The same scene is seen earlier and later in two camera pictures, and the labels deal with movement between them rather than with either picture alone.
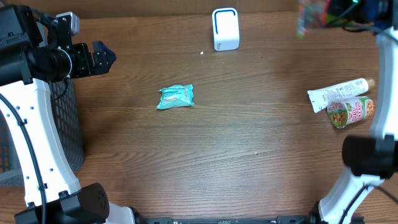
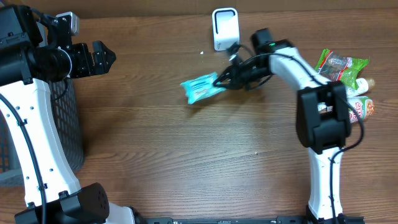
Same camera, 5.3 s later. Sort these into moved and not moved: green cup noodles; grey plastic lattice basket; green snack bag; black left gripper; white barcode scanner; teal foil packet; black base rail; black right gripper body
Moved: black right gripper body; green snack bag; teal foil packet
Not moved: black left gripper; white barcode scanner; green cup noodles; black base rail; grey plastic lattice basket
